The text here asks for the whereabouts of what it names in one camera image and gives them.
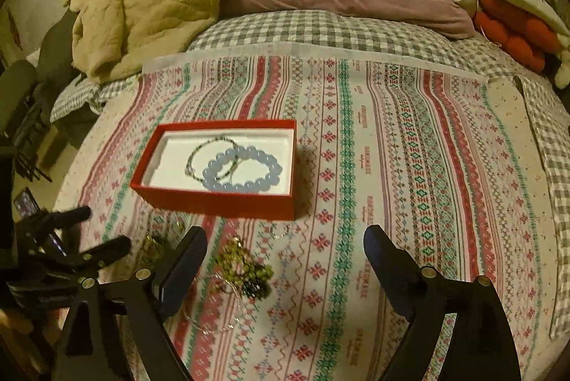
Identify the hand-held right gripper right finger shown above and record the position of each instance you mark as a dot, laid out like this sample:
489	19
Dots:
383	261

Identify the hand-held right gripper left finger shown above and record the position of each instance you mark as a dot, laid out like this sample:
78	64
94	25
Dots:
180	274

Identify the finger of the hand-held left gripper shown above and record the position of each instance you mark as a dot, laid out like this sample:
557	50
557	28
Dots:
104	248
67	217

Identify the dark stone ornament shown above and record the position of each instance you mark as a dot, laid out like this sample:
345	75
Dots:
254	289

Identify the red jewelry box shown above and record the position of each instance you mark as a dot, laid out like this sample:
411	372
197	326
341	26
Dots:
213	203

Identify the person's left hand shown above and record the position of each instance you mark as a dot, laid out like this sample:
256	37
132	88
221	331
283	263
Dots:
11	325

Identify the dark phone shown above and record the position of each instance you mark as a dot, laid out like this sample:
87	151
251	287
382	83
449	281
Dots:
24	203

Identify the patterned striped cloth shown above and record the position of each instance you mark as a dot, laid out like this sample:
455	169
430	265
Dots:
356	140

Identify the beige quilted blanket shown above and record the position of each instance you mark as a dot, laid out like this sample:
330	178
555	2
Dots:
147	7

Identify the orange plush toy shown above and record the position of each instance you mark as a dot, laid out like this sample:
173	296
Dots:
507	34

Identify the white plush toy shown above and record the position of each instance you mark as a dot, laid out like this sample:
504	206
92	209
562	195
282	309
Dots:
563	69

